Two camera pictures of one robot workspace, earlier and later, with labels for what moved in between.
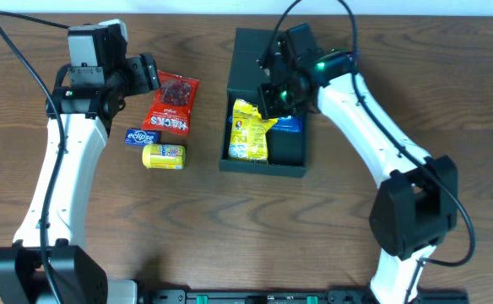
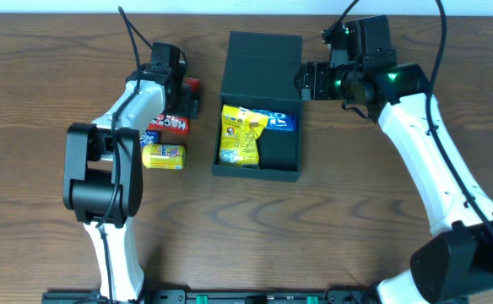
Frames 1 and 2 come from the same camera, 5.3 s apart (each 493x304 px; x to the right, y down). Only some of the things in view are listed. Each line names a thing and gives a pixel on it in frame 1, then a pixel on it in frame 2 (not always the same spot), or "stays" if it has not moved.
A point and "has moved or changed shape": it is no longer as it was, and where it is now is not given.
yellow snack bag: [248, 133] has moved or changed shape
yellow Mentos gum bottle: [164, 156] stays
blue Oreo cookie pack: [289, 124] has moved or changed shape
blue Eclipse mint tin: [142, 138] stays
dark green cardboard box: [288, 152] has moved or changed shape
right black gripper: [269, 103] to [306, 80]
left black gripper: [143, 74] to [192, 105]
